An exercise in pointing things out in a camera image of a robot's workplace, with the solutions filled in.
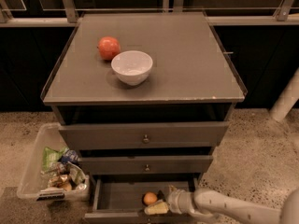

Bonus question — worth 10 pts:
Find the small orange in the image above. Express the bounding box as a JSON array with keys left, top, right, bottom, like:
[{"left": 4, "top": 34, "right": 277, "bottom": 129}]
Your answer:
[{"left": 143, "top": 192, "right": 158, "bottom": 205}]

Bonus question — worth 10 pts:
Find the white ceramic bowl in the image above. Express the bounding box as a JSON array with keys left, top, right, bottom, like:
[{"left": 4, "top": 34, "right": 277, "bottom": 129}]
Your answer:
[{"left": 111, "top": 50, "right": 153, "bottom": 86}]

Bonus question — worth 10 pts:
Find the blue snack packet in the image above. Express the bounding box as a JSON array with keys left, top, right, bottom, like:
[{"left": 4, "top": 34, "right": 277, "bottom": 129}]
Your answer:
[{"left": 61, "top": 150, "right": 78, "bottom": 163}]

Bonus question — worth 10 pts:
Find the grey drawer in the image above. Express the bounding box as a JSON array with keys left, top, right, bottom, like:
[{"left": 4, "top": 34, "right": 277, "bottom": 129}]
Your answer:
[
  {"left": 59, "top": 121, "right": 228, "bottom": 150},
  {"left": 84, "top": 174, "right": 198, "bottom": 224},
  {"left": 78, "top": 155, "right": 213, "bottom": 175}
]

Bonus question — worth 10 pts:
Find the grey drawer cabinet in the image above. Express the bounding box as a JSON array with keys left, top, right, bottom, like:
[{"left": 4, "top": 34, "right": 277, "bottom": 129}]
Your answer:
[{"left": 40, "top": 11, "right": 249, "bottom": 224}]

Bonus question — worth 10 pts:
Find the grey middle drawer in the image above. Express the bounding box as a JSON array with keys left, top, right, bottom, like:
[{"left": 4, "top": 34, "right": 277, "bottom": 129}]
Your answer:
[{"left": 78, "top": 155, "right": 213, "bottom": 175}]

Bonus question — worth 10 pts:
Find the white green snack bag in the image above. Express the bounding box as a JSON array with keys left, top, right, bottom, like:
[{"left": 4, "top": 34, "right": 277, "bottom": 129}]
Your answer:
[{"left": 67, "top": 162, "right": 86, "bottom": 185}]

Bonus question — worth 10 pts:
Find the grey top drawer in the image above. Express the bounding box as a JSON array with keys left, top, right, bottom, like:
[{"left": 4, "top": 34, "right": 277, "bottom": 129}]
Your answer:
[{"left": 59, "top": 121, "right": 228, "bottom": 150}]

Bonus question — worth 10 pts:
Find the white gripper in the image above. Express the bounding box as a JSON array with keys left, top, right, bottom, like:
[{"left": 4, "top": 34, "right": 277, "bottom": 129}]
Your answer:
[{"left": 144, "top": 185, "right": 195, "bottom": 216}]

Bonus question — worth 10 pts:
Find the metal railing frame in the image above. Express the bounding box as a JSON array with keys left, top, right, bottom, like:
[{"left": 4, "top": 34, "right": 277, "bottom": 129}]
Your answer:
[{"left": 0, "top": 0, "right": 298, "bottom": 27}]

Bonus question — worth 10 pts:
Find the clear plastic bin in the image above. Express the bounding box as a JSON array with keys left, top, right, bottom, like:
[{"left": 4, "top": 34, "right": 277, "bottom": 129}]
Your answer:
[{"left": 17, "top": 123, "right": 90, "bottom": 201}]

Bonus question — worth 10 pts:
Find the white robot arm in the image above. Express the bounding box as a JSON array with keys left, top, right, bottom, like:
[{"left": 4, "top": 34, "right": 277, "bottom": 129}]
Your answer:
[{"left": 146, "top": 76, "right": 299, "bottom": 224}]

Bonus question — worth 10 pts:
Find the grey bottom drawer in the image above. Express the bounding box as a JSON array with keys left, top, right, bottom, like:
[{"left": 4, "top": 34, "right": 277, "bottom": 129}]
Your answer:
[{"left": 84, "top": 174, "right": 198, "bottom": 224}]

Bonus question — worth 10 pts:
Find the gold foil snack packet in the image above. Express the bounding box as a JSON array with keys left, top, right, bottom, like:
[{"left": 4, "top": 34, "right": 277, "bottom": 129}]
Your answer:
[{"left": 48, "top": 175, "right": 69, "bottom": 188}]

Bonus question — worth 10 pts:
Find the red apple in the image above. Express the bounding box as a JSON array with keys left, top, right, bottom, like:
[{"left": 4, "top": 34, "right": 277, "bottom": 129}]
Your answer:
[{"left": 97, "top": 36, "right": 121, "bottom": 61}]

